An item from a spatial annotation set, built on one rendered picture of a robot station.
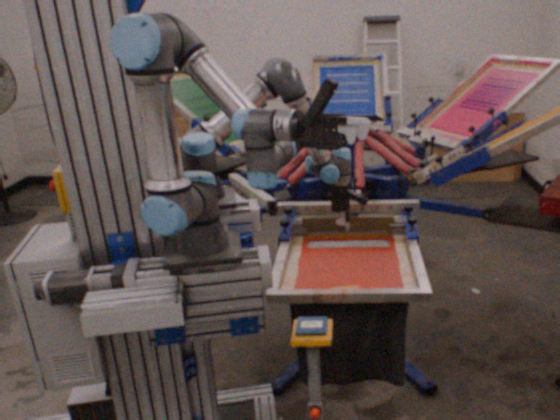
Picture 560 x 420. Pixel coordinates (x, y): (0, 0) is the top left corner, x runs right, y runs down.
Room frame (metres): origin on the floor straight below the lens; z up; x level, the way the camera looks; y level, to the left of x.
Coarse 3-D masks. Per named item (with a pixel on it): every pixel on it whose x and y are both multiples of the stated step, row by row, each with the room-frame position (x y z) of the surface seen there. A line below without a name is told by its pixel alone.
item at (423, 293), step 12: (396, 216) 2.52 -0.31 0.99; (408, 240) 2.22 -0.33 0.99; (288, 252) 2.19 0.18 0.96; (276, 264) 2.02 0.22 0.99; (420, 264) 1.98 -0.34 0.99; (276, 276) 1.91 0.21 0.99; (420, 276) 1.87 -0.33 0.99; (276, 288) 1.81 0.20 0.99; (372, 288) 1.79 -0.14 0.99; (384, 288) 1.78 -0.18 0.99; (396, 288) 1.78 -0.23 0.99; (408, 288) 1.78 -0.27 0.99; (420, 288) 1.78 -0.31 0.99; (276, 300) 1.76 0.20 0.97; (288, 300) 1.76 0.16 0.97; (300, 300) 1.76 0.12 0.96; (312, 300) 1.76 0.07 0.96; (324, 300) 1.76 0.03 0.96; (336, 300) 1.76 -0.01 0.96; (348, 300) 1.75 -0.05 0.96; (360, 300) 1.75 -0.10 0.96; (372, 300) 1.75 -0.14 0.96; (384, 300) 1.75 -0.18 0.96; (396, 300) 1.75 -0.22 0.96; (408, 300) 1.75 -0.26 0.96; (420, 300) 1.75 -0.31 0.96
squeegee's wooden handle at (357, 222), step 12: (312, 216) 2.36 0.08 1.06; (324, 216) 2.36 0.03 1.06; (336, 216) 2.35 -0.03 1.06; (360, 216) 2.34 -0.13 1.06; (372, 216) 2.34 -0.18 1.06; (384, 216) 2.34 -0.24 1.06; (312, 228) 2.34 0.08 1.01; (324, 228) 2.34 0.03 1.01; (336, 228) 2.34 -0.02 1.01; (360, 228) 2.34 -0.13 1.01; (372, 228) 2.33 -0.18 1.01; (384, 228) 2.33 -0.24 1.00
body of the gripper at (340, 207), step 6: (336, 186) 2.33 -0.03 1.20; (342, 186) 2.32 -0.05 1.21; (348, 186) 2.33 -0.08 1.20; (336, 192) 2.34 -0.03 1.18; (342, 192) 2.34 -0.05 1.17; (336, 198) 2.34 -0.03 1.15; (342, 198) 2.34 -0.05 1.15; (348, 198) 2.33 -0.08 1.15; (336, 204) 2.33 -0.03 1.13; (342, 204) 2.32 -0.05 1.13; (336, 210) 2.32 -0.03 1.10; (342, 210) 2.33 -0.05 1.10
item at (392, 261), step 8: (392, 240) 2.31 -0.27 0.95; (352, 248) 2.23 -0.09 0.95; (360, 248) 2.23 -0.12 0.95; (368, 248) 2.23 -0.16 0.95; (384, 248) 2.22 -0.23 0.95; (392, 248) 2.22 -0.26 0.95; (392, 256) 2.14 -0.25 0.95; (392, 264) 2.06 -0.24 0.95; (392, 272) 1.98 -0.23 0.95; (352, 280) 1.93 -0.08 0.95; (360, 280) 1.92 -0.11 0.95; (368, 280) 1.92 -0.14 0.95; (376, 280) 1.92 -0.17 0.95; (384, 280) 1.92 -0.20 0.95; (392, 280) 1.92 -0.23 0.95; (400, 280) 1.91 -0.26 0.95; (360, 288) 1.86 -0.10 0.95
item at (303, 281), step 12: (312, 240) 2.34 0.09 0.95; (324, 240) 2.33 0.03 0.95; (336, 240) 2.33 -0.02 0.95; (348, 240) 2.32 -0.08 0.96; (312, 252) 2.20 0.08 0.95; (300, 264) 2.09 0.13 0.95; (300, 276) 1.97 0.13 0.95; (300, 288) 1.87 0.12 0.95; (312, 288) 1.87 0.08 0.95; (324, 288) 1.87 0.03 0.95
